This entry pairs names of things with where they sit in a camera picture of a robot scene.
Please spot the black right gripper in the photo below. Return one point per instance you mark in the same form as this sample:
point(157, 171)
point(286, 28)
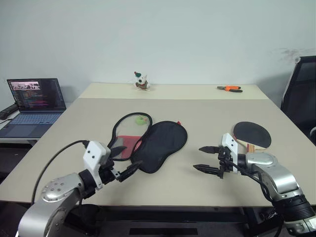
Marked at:
point(225, 163)

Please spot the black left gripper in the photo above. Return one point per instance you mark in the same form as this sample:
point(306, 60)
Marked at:
point(107, 172)

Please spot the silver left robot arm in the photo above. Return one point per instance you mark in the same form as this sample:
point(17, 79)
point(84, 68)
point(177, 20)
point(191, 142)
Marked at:
point(54, 190)

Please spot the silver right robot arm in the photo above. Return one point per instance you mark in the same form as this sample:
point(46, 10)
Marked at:
point(279, 177)

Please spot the black racket cover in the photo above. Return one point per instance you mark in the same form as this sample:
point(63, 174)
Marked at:
point(163, 143)

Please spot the black rubber table tennis paddle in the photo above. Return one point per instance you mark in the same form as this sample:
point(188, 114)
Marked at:
point(251, 134)

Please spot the small green tag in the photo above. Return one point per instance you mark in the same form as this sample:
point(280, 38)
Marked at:
point(140, 120)

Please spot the black table underframe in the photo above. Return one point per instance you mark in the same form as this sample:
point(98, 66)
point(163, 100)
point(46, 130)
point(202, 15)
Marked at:
point(172, 213)

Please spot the white plush dog toy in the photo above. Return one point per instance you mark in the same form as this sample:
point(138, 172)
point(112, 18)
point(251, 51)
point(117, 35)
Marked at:
point(141, 81)

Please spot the blue open laptop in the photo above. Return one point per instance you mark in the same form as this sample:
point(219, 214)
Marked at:
point(34, 106)

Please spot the black mesh office chair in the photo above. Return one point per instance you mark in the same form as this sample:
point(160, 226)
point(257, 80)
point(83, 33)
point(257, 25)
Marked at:
point(301, 96)

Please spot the black bar-shaped device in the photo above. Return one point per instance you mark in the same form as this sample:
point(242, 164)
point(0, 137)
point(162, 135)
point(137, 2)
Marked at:
point(8, 111)

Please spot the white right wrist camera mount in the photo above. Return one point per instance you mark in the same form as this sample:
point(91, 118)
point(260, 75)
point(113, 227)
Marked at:
point(230, 144)

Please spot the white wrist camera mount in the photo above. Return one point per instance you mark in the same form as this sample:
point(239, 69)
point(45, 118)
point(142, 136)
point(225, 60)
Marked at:
point(95, 154)
point(230, 144)

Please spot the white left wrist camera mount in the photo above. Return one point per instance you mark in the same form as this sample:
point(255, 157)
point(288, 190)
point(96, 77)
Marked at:
point(95, 154)

